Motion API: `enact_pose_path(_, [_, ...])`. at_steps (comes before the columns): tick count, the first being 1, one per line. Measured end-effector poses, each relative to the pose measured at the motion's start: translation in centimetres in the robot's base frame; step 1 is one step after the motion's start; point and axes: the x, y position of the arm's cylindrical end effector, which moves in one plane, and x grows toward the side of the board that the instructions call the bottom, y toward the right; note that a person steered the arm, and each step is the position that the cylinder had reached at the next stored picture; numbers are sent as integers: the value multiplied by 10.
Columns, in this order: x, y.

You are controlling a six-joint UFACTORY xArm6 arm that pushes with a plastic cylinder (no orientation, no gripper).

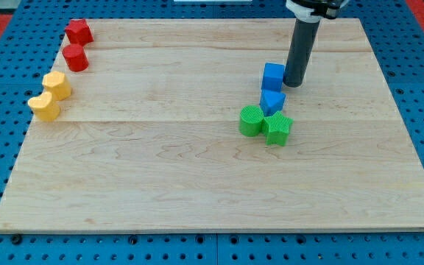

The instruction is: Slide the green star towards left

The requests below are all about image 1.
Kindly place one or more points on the robot arm end white black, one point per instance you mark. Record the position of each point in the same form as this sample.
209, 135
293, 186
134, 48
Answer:
312, 11

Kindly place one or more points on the yellow heart block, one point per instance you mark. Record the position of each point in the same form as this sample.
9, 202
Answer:
44, 106

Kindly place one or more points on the red cylinder block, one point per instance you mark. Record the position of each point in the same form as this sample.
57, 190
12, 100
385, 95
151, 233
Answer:
75, 57

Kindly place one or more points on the red star block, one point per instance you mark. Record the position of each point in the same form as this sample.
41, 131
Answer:
79, 32

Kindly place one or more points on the yellow hexagon block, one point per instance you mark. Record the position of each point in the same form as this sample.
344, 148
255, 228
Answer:
57, 83

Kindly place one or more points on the blue triangle block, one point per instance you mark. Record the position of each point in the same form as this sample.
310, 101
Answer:
271, 102

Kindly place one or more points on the green star block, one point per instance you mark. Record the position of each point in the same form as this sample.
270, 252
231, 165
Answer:
277, 128

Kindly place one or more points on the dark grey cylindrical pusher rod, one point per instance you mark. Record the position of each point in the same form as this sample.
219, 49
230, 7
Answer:
300, 49

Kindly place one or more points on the blue cube block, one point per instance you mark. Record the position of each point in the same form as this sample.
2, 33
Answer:
272, 79

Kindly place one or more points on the green cylinder block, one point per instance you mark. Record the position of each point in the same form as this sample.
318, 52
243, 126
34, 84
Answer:
251, 118

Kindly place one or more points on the light wooden board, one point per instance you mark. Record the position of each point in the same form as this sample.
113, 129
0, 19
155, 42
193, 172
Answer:
149, 141

